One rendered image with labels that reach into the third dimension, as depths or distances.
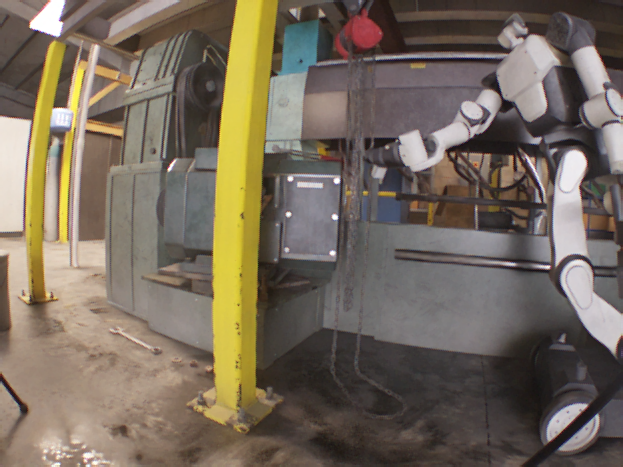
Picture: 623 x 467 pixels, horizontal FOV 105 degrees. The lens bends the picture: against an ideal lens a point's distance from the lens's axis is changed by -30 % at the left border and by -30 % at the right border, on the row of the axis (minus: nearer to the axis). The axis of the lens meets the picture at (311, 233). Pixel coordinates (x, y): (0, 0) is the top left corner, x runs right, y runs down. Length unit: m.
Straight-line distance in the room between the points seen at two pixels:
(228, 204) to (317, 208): 0.45
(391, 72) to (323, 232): 1.00
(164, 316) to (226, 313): 0.76
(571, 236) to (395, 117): 1.06
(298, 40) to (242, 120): 1.36
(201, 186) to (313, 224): 0.48
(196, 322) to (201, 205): 0.52
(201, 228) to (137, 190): 0.65
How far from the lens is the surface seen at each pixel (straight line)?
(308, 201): 1.29
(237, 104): 0.98
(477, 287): 1.67
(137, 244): 1.94
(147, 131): 2.04
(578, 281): 1.13
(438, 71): 1.87
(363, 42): 1.39
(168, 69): 2.07
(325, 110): 1.91
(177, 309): 1.62
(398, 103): 1.81
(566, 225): 1.16
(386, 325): 1.75
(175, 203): 1.46
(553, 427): 1.10
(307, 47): 2.19
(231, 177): 0.94
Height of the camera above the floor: 0.64
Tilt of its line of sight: 4 degrees down
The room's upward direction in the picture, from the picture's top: 3 degrees clockwise
